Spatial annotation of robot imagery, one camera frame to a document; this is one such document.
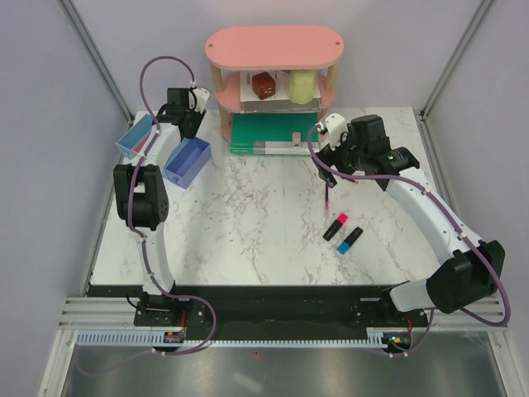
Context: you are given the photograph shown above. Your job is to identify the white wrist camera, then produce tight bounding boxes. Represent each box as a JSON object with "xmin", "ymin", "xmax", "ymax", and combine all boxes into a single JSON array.
[
  {"xmin": 316, "ymin": 113, "xmax": 347, "ymax": 151},
  {"xmin": 189, "ymin": 87, "xmax": 211, "ymax": 113}
]

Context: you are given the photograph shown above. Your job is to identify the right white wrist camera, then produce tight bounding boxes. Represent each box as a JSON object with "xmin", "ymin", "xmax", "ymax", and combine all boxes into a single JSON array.
[{"xmin": 316, "ymin": 113, "xmax": 347, "ymax": 151}]

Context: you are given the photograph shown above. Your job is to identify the small pink white stapler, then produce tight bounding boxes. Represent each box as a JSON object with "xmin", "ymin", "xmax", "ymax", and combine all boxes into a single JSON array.
[{"xmin": 292, "ymin": 132, "xmax": 302, "ymax": 148}]

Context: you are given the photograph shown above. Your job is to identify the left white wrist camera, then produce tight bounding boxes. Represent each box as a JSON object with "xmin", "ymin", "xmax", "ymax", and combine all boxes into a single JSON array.
[{"xmin": 189, "ymin": 87, "xmax": 211, "ymax": 113}]

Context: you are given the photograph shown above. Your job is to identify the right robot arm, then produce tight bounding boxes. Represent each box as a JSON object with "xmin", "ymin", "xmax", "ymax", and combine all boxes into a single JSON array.
[{"xmin": 310, "ymin": 113, "xmax": 507, "ymax": 326}]

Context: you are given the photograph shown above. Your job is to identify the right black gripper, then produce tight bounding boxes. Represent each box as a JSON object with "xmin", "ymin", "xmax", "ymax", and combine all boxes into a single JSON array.
[{"xmin": 312, "ymin": 123, "xmax": 368, "ymax": 188}]

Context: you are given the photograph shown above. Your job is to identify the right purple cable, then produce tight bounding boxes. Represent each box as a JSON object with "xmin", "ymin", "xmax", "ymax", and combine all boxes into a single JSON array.
[{"xmin": 308, "ymin": 124, "xmax": 512, "ymax": 359}]

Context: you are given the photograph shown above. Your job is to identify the pale yellow cup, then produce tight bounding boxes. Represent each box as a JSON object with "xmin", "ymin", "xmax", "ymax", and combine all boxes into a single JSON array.
[{"xmin": 288, "ymin": 69, "xmax": 316, "ymax": 105}]

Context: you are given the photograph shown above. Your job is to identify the pink three-tier shelf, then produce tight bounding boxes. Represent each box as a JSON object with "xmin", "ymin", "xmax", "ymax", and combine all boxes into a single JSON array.
[{"xmin": 205, "ymin": 25, "xmax": 345, "ymax": 141}]

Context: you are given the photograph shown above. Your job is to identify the brown cube box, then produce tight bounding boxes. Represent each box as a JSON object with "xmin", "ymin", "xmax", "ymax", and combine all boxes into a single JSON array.
[{"xmin": 251, "ymin": 72, "xmax": 276, "ymax": 100}]

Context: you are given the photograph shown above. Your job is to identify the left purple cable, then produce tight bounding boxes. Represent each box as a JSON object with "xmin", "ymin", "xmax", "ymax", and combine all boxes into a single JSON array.
[{"xmin": 75, "ymin": 55, "xmax": 218, "ymax": 376}]

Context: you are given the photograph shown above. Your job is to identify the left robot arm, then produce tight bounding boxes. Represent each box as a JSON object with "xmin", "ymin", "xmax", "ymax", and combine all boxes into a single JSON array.
[{"xmin": 113, "ymin": 85, "xmax": 210, "ymax": 327}]

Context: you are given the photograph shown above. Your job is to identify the green box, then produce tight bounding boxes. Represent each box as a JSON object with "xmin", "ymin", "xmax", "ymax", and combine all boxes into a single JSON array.
[{"xmin": 230, "ymin": 112, "xmax": 318, "ymax": 155}]

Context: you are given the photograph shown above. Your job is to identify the blue black highlighter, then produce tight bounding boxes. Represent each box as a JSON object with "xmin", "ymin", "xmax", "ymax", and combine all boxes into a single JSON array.
[{"xmin": 337, "ymin": 227, "xmax": 363, "ymax": 255}]

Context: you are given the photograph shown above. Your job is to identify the four-compartment blue pink organizer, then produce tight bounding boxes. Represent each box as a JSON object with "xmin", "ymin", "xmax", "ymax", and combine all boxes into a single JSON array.
[{"xmin": 115, "ymin": 114, "xmax": 212, "ymax": 189}]

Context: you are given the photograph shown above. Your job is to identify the dark red pink pen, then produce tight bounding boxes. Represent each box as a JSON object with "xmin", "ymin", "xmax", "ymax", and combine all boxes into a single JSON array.
[{"xmin": 324, "ymin": 185, "xmax": 330, "ymax": 217}]

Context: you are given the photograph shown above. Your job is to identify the white cable duct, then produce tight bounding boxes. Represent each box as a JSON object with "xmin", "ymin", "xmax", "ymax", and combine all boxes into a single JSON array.
[{"xmin": 75, "ymin": 329, "xmax": 388, "ymax": 349}]

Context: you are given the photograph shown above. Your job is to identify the purple cable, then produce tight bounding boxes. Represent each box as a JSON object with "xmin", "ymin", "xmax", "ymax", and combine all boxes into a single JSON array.
[
  {"xmin": 75, "ymin": 55, "xmax": 218, "ymax": 376},
  {"xmin": 308, "ymin": 124, "xmax": 512, "ymax": 359}
]

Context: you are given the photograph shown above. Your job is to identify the pink black highlighter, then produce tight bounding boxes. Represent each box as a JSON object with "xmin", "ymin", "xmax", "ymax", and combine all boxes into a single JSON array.
[{"xmin": 322, "ymin": 213, "xmax": 348, "ymax": 242}]

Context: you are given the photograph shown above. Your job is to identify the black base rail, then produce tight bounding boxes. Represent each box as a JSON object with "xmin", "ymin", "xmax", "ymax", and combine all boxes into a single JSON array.
[{"xmin": 88, "ymin": 285, "xmax": 428, "ymax": 337}]

